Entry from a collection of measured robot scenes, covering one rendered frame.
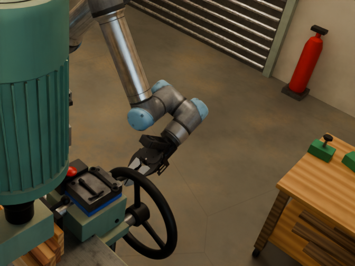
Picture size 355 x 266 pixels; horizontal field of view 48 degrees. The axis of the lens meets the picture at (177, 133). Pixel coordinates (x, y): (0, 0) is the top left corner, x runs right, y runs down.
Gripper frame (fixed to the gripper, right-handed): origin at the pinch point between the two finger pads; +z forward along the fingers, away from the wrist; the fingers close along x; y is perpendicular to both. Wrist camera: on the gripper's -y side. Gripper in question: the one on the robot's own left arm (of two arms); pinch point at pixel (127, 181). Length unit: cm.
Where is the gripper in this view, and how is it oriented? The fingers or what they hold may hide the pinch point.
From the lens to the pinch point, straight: 124.3
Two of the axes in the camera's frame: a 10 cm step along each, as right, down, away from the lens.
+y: 1.8, 4.8, 8.6
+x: -7.3, -5.1, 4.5
